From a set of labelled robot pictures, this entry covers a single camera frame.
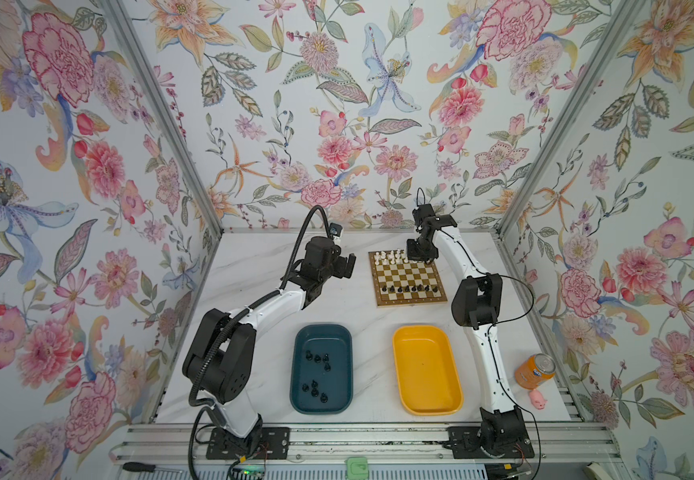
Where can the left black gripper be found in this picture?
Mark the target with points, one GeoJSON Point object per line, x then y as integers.
{"type": "Point", "coordinates": [340, 270]}

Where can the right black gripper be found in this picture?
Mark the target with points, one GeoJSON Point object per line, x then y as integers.
{"type": "Point", "coordinates": [412, 254]}

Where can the wooden chess board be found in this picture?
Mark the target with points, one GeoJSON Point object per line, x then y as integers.
{"type": "Point", "coordinates": [398, 280]}

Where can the dark teal plastic tray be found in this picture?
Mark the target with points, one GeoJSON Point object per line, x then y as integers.
{"type": "Point", "coordinates": [322, 370]}

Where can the yellow plastic tray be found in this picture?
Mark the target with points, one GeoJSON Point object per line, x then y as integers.
{"type": "Point", "coordinates": [427, 376]}

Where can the orange drink can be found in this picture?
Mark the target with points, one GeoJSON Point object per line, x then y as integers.
{"type": "Point", "coordinates": [535, 371]}

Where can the pink pig toy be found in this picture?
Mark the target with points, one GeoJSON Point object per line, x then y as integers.
{"type": "Point", "coordinates": [537, 399]}

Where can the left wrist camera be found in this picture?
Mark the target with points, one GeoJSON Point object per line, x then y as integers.
{"type": "Point", "coordinates": [335, 232]}

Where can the green clip on rail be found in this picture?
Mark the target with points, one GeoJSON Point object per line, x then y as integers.
{"type": "Point", "coordinates": [357, 468]}

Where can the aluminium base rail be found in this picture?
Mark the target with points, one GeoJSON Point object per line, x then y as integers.
{"type": "Point", "coordinates": [392, 443]}

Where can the black screwdriver handle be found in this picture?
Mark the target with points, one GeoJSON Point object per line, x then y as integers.
{"type": "Point", "coordinates": [139, 467]}

